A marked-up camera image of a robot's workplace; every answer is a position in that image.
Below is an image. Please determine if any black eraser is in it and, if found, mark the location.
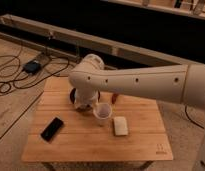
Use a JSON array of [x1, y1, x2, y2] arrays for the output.
[[40, 117, 64, 141]]

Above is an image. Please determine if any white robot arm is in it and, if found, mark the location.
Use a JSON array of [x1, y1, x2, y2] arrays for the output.
[[69, 54, 205, 171]]

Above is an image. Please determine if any white sponge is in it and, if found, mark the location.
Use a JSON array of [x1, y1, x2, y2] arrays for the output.
[[113, 116, 128, 136]]

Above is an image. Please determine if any small red brown object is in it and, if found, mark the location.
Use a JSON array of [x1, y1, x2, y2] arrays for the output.
[[111, 93, 119, 104]]

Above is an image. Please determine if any translucent plastic cup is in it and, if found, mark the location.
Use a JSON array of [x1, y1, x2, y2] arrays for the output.
[[93, 103, 112, 126]]

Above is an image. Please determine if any black bowl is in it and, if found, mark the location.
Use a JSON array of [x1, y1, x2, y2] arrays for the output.
[[69, 88, 101, 111]]

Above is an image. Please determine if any wooden table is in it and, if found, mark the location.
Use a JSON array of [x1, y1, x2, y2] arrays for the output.
[[22, 78, 173, 162]]

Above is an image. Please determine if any long wooden beam frame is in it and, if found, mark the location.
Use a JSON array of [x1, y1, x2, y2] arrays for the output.
[[0, 11, 205, 66]]

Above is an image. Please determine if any black cable right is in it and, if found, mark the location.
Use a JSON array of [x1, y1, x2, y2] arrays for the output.
[[184, 105, 205, 130]]

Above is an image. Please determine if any black floor cable left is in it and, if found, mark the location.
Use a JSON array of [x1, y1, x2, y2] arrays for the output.
[[0, 43, 77, 145]]

